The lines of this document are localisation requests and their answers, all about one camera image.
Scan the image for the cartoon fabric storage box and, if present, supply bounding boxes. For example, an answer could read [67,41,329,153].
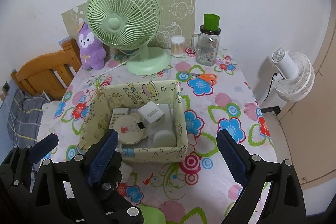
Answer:
[79,80,188,163]

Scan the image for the purple plush toy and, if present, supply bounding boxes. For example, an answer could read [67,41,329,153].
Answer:
[78,23,106,71]

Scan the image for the round cream pocket mirror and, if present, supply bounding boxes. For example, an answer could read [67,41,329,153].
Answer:
[115,113,147,145]

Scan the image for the white cube charger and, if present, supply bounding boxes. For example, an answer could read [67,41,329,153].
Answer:
[138,101,165,126]

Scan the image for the white plug charger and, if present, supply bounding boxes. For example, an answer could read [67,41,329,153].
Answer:
[120,162,133,183]

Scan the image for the grey plaid blanket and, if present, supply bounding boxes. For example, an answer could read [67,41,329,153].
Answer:
[7,89,50,148]

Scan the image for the cartoon wall paper sheet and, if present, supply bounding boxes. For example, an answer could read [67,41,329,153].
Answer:
[62,0,195,49]

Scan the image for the green silicone pad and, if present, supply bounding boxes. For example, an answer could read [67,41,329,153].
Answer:
[139,205,166,224]

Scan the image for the orange handled scissors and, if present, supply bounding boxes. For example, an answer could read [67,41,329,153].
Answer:
[182,71,218,85]

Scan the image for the wall power socket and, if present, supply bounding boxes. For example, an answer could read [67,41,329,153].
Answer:
[2,83,10,96]

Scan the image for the white standing fan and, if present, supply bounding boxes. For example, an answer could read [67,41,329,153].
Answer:
[267,48,315,102]

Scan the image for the green desk fan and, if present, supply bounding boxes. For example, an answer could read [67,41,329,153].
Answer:
[86,0,171,76]

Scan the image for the white remote control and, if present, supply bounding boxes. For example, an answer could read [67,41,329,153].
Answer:
[108,108,129,131]

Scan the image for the white oval earbud case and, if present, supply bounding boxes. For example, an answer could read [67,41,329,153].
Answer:
[153,130,177,147]

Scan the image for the wooden bed headboard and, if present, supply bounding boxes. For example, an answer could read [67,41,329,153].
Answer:
[11,39,81,100]

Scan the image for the glass jar green lid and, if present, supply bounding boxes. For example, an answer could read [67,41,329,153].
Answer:
[190,14,221,67]

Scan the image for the cotton swab container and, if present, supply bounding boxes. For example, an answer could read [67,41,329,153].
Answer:
[170,36,185,57]

